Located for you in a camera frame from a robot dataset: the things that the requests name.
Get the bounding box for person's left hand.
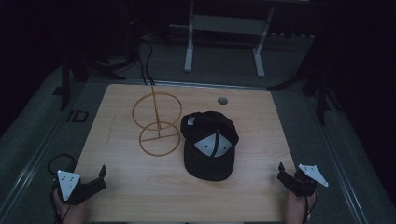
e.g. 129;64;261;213
51;189;90;224

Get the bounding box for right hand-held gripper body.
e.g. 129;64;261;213
276;163;330;198

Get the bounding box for black and white baseball cap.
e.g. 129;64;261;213
179;110;240;182

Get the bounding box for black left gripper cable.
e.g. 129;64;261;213
47;153;78;224

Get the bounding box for black tripod stand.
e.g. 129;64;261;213
51;46;141;112
266;31;344;127

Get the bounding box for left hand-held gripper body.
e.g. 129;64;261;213
56;169;107;205

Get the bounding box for black floor cables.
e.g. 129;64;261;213
135;39;156;86

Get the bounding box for person's right hand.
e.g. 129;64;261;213
285;189;313;224

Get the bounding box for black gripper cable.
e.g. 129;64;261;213
302;189;318;224
47;153;78;224

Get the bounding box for gold wire hat stand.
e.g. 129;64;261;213
131;83;183;158

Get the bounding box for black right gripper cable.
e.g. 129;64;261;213
302;189;318;224

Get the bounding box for white metal desk frame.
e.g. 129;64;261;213
183;0;276;78

